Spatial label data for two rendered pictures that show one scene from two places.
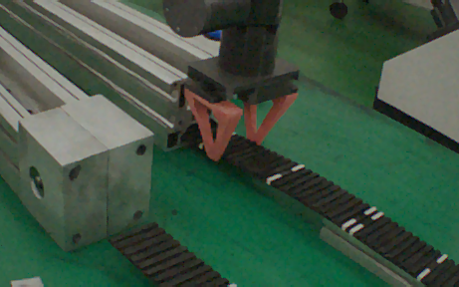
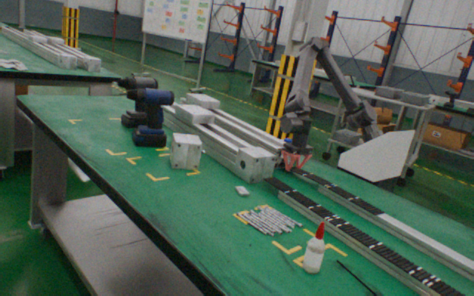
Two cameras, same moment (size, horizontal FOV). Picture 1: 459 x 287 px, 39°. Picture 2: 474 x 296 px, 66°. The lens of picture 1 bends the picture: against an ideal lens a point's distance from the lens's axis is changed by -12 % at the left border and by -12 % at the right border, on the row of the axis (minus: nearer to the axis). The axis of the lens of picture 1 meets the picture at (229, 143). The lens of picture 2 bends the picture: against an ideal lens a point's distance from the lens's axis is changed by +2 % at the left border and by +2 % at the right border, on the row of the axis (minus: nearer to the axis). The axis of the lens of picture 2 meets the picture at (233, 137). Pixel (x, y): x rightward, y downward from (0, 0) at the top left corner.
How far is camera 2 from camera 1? 0.65 m
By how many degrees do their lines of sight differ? 16
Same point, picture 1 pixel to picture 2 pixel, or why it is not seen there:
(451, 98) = (366, 164)
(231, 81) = (295, 147)
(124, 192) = (266, 170)
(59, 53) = not seen: hidden behind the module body
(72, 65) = not seen: hidden behind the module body
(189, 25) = (286, 129)
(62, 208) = (251, 169)
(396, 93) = (344, 163)
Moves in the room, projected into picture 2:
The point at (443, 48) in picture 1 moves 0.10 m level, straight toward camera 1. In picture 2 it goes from (364, 147) to (359, 152)
